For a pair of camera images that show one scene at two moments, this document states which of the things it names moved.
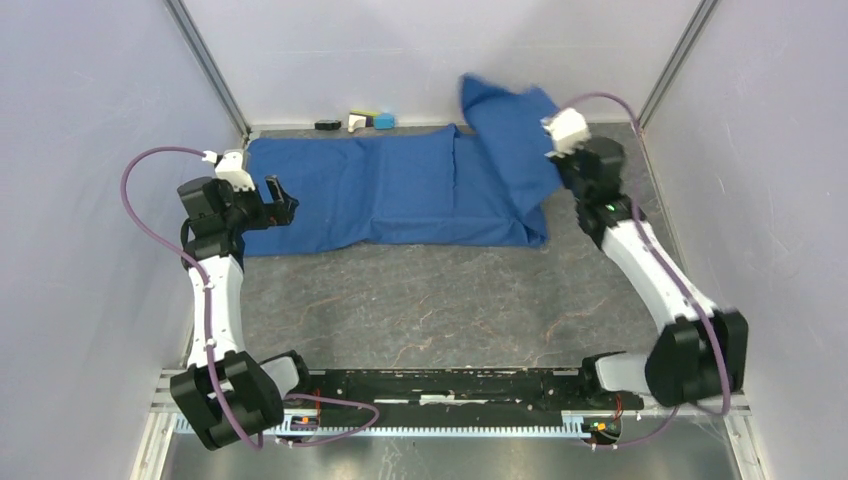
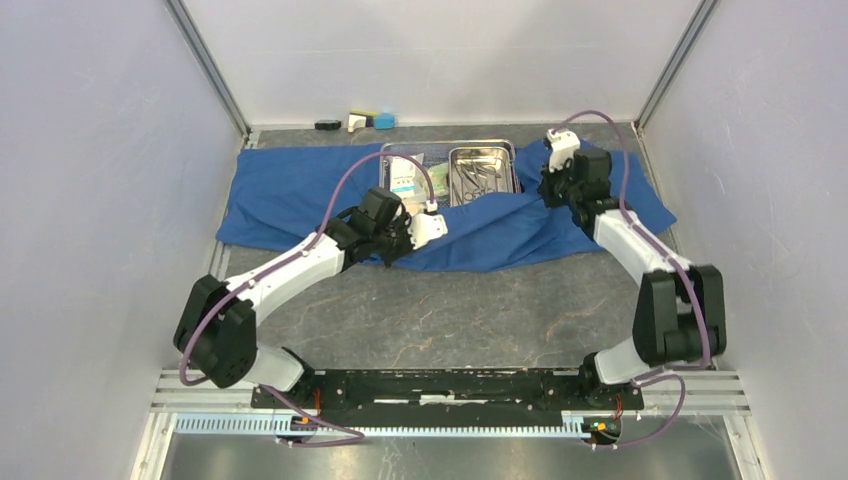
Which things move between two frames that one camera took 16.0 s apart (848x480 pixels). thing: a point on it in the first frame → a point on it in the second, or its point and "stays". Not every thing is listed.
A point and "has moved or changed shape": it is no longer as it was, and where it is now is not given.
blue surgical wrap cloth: (485, 185) has moved or changed shape
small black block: (327, 124) stays
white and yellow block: (361, 118) stays
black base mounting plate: (456, 393) stays
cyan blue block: (384, 121) stays
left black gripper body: (245, 210) → (393, 240)
